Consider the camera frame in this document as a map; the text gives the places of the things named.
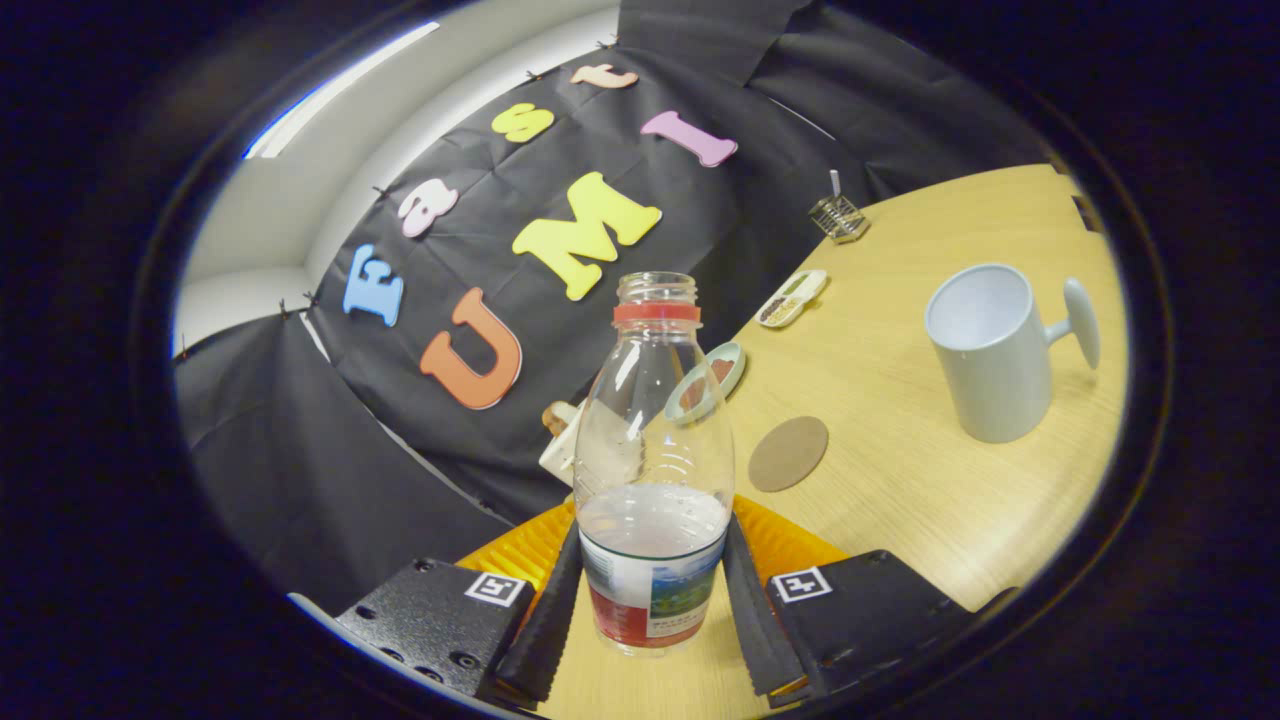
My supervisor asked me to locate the row of black cloth clips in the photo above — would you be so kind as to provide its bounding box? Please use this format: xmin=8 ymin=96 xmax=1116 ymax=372
xmin=180 ymin=38 xmax=619 ymax=356

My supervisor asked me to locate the small white oval dish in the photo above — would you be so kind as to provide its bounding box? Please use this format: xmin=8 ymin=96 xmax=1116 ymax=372
xmin=757 ymin=269 xmax=830 ymax=329

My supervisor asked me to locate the clear plastic juice bottle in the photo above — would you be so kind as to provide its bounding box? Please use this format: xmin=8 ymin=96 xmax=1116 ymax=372
xmin=573 ymin=271 xmax=737 ymax=658

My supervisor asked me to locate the long ceiling light panel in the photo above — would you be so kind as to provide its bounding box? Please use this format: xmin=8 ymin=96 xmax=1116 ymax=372
xmin=243 ymin=20 xmax=441 ymax=161

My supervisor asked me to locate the round brown coaster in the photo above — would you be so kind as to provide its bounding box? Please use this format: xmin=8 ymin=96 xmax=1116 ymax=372
xmin=748 ymin=416 xmax=830 ymax=493

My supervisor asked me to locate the wooden table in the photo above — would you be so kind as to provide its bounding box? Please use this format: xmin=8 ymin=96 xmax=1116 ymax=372
xmin=455 ymin=163 xmax=1129 ymax=720

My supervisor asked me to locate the pale green plate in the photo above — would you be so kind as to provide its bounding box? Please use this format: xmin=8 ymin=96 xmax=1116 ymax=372
xmin=665 ymin=342 xmax=747 ymax=426

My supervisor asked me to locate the small metal wire basket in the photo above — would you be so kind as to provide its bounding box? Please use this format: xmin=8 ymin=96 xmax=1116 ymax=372
xmin=808 ymin=169 xmax=871 ymax=245

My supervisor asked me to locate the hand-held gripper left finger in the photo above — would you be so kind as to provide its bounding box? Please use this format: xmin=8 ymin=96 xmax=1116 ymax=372
xmin=335 ymin=500 xmax=585 ymax=709

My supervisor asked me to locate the black backdrop cloth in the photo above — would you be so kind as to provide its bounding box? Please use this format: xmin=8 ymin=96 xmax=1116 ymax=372
xmin=172 ymin=0 xmax=1061 ymax=616

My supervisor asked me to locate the white toaster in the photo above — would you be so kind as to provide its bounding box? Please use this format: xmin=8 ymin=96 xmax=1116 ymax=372
xmin=538 ymin=400 xmax=601 ymax=488

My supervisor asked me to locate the white cup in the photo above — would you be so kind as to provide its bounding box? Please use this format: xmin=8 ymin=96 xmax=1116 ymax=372
xmin=924 ymin=263 xmax=1102 ymax=445

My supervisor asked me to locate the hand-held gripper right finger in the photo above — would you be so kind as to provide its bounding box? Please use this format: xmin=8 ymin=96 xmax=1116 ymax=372
xmin=722 ymin=495 xmax=976 ymax=709

